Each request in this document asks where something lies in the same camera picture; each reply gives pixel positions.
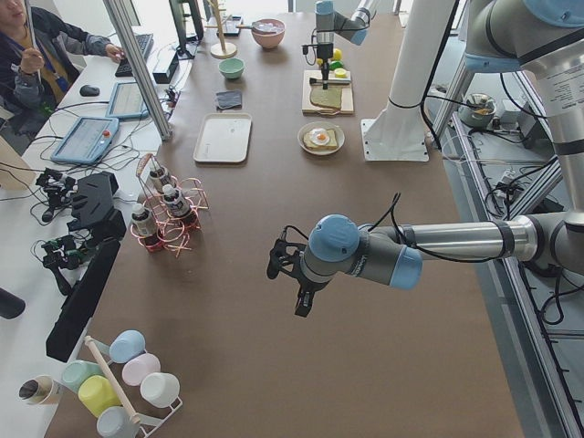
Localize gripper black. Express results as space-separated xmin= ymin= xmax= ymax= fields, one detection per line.
xmin=266 ymin=225 xmax=329 ymax=318
xmin=317 ymin=42 xmax=333 ymax=89

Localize bread slice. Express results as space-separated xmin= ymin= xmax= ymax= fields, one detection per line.
xmin=303 ymin=130 xmax=338 ymax=151
xmin=309 ymin=86 xmax=342 ymax=110

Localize white plate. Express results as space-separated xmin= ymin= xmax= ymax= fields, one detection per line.
xmin=297 ymin=121 xmax=345 ymax=156

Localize cream serving tray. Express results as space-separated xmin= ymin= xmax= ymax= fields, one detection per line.
xmin=193 ymin=112 xmax=252 ymax=164

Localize green lime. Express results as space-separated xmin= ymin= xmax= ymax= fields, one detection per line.
xmin=329 ymin=60 xmax=349 ymax=78

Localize wooden cutting board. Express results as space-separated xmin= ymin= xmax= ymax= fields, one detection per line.
xmin=301 ymin=69 xmax=354 ymax=115

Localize pink bowl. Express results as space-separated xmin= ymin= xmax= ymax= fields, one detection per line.
xmin=251 ymin=18 xmax=286 ymax=49

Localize fried egg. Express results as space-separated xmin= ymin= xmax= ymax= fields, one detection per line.
xmin=305 ymin=128 xmax=330 ymax=146

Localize clear plastic ice cubes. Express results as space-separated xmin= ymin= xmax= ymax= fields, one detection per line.
xmin=252 ymin=21 xmax=281 ymax=34

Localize green bowl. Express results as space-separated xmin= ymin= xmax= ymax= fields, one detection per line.
xmin=218 ymin=57 xmax=245 ymax=79

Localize dark grey cloth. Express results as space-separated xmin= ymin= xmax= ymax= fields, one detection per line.
xmin=215 ymin=89 xmax=243 ymax=110

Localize wooden mug tree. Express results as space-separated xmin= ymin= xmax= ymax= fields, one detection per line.
xmin=206 ymin=0 xmax=237 ymax=59

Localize black monitor stand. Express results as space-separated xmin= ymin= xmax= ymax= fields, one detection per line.
xmin=169 ymin=0 xmax=203 ymax=60

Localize metal pot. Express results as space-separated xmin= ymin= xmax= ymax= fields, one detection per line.
xmin=458 ymin=93 xmax=496 ymax=128

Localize drink bottle middle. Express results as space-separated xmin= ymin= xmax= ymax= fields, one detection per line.
xmin=162 ymin=184 xmax=188 ymax=218

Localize drink bottle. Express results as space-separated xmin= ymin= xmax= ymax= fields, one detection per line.
xmin=131 ymin=203 xmax=151 ymax=237
xmin=162 ymin=184 xmax=188 ymax=218
xmin=149 ymin=167 xmax=172 ymax=193

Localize white cup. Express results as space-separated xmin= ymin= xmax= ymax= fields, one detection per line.
xmin=140 ymin=372 xmax=180 ymax=408

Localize drink bottle front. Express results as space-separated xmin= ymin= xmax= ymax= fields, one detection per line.
xmin=131 ymin=203 xmax=151 ymax=237

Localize black keyboard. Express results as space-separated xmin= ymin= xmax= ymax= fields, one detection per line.
xmin=114 ymin=33 xmax=155 ymax=78

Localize pink cup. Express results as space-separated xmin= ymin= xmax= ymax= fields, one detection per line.
xmin=121 ymin=352 xmax=161 ymax=386

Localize drink bottle back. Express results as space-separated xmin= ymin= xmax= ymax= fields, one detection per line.
xmin=149 ymin=167 xmax=172 ymax=193

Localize white cup rack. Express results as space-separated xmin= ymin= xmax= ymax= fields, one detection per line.
xmin=83 ymin=336 xmax=183 ymax=437

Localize teach pendant far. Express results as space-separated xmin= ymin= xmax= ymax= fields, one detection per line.
xmin=106 ymin=82 xmax=149 ymax=120

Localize teach pendant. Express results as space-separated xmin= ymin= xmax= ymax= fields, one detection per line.
xmin=50 ymin=117 xmax=120 ymax=164
xmin=106 ymin=82 xmax=149 ymax=120

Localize black long box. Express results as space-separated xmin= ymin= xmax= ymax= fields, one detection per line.
xmin=46 ymin=238 xmax=120 ymax=362

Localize grey blue cup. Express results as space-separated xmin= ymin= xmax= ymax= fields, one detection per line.
xmin=97 ymin=406 xmax=139 ymax=438

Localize yellow cup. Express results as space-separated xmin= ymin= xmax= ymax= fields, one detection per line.
xmin=78 ymin=375 xmax=121 ymax=418

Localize black plastic holder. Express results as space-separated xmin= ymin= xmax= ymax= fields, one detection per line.
xmin=68 ymin=171 xmax=127 ymax=243

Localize black computer mouse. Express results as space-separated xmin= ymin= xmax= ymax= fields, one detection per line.
xmin=79 ymin=85 xmax=100 ymax=97

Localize mint green cup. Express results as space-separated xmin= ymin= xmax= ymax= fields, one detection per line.
xmin=61 ymin=360 xmax=103 ymax=393

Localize teach pendant near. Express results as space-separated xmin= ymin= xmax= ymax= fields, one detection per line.
xmin=50 ymin=117 xmax=120 ymax=164

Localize paper coffee cup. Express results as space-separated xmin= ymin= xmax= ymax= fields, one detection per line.
xmin=18 ymin=375 xmax=63 ymax=405

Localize black handled knife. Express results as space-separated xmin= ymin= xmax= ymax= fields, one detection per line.
xmin=308 ymin=77 xmax=352 ymax=86

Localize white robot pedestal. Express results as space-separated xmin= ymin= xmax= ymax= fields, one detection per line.
xmin=361 ymin=0 xmax=458 ymax=162

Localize copper wire bottle rack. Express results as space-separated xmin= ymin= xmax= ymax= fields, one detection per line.
xmin=130 ymin=152 xmax=209 ymax=256

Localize aluminium frame post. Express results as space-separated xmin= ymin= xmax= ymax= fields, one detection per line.
xmin=103 ymin=0 xmax=172 ymax=141

